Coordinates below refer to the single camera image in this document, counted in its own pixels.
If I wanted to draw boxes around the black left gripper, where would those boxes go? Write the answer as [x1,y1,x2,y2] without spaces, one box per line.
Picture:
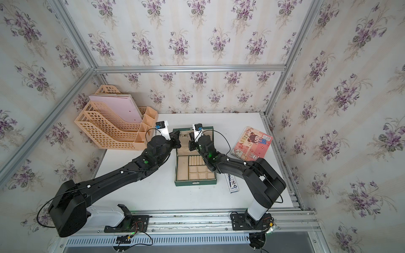
[157,131,183,168]

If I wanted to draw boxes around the green jewelry box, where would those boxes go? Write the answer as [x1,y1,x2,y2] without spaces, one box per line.
[174,128,217,187]

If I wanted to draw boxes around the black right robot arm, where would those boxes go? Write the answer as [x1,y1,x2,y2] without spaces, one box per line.
[188,133,286,222]

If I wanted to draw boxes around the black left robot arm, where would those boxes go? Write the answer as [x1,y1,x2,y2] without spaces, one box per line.
[48,130,181,238]

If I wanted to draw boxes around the boxed pen pack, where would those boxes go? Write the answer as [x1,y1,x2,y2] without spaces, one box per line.
[224,174,239,194]

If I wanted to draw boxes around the pink cartoon notebook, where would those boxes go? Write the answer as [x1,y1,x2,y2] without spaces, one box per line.
[231,126,273,161]

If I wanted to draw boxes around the pink folder in organizer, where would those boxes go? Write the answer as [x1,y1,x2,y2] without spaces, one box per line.
[89,94,143,123]

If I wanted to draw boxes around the peach plastic file organizer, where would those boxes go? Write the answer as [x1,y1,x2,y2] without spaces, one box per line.
[74,85,158,150]

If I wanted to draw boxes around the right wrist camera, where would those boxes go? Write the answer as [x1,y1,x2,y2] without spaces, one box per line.
[193,123,203,142]

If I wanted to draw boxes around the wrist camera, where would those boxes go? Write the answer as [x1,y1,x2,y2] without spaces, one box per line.
[193,123,203,142]
[155,121,170,140]

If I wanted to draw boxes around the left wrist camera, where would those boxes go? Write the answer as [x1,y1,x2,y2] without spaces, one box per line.
[155,121,170,140]

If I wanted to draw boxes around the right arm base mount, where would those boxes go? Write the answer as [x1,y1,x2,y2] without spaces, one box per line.
[230,211,274,231]

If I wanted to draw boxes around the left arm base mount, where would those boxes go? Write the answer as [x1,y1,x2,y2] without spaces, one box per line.
[104,204,150,234]

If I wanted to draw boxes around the small circuit board with wires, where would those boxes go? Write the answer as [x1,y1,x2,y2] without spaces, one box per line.
[115,235,132,245]

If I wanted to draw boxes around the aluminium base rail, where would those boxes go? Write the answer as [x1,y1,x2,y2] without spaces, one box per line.
[56,208,320,236]

